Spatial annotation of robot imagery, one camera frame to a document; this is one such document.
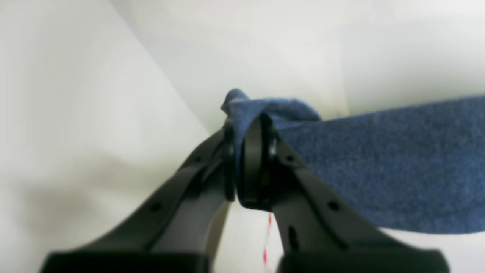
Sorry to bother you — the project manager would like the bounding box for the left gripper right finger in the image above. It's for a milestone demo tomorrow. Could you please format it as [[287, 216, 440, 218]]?
[[238, 114, 450, 273]]

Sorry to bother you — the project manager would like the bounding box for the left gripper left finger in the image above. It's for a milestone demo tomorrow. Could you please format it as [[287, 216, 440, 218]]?
[[41, 121, 235, 273]]

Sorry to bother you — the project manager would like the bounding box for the dark blue T-shirt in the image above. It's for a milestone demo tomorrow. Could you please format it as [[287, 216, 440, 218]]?
[[221, 89, 485, 234]]

